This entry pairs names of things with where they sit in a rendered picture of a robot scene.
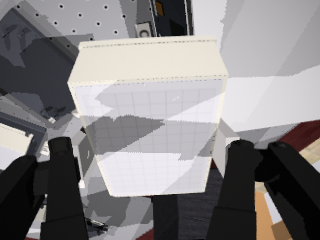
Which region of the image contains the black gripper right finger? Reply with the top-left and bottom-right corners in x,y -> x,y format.
205,117 -> 320,240

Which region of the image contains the white rectangular block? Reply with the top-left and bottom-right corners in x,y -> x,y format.
28,205 -> 46,233
68,35 -> 228,197
0,123 -> 33,170

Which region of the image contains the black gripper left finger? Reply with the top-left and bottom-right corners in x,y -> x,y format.
0,127 -> 97,240

